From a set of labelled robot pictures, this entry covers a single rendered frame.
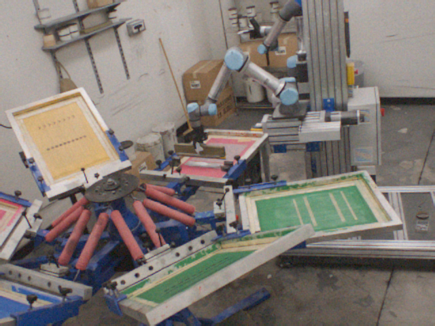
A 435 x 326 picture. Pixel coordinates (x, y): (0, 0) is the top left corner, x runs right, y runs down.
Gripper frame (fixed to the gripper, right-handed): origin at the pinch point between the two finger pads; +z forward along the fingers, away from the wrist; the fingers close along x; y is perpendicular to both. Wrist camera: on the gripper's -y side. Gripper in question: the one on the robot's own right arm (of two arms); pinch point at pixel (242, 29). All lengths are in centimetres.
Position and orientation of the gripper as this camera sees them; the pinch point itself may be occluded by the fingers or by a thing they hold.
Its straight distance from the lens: 403.5
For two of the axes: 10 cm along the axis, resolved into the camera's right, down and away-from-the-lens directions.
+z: -7.5, -1.6, 6.4
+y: 2.6, 8.2, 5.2
